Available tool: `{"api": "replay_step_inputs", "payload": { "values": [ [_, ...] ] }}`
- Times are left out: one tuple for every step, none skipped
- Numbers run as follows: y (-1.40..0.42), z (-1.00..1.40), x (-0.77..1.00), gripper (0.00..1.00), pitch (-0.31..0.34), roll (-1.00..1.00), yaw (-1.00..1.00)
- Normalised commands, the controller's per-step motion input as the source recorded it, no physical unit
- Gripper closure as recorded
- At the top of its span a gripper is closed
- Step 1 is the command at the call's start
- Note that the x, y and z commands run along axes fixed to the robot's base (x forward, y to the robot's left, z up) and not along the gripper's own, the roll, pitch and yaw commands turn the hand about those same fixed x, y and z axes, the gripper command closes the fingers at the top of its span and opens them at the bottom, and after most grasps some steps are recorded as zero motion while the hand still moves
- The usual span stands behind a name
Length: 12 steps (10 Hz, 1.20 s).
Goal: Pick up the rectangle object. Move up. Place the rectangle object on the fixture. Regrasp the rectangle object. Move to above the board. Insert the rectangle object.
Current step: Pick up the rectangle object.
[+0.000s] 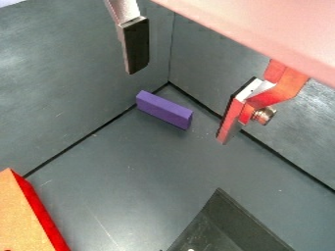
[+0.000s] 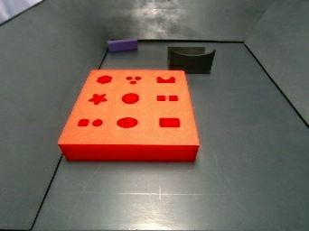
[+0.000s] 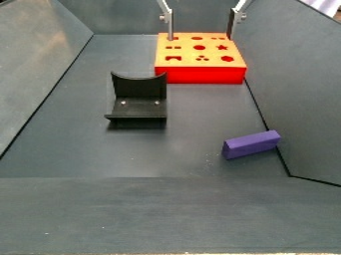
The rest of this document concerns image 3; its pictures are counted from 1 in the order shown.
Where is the black curved fixture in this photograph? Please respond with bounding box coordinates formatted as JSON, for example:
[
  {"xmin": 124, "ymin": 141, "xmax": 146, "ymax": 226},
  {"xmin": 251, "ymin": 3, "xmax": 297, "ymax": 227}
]
[{"xmin": 106, "ymin": 73, "xmax": 168, "ymax": 121}]

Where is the orange red shape board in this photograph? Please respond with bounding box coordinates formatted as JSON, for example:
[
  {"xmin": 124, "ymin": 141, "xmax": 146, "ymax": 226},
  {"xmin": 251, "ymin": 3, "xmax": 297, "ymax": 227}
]
[{"xmin": 155, "ymin": 33, "xmax": 247, "ymax": 85}]

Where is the purple rectangular block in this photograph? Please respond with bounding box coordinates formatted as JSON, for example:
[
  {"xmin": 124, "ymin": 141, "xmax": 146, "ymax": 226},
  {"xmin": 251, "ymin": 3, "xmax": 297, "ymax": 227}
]
[{"xmin": 222, "ymin": 130, "xmax": 281, "ymax": 159}]

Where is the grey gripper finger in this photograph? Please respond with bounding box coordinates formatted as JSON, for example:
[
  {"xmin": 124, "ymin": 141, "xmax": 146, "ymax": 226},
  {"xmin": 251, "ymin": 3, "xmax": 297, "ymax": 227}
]
[
  {"xmin": 226, "ymin": 0, "xmax": 253, "ymax": 39},
  {"xmin": 156, "ymin": 0, "xmax": 173, "ymax": 41}
]

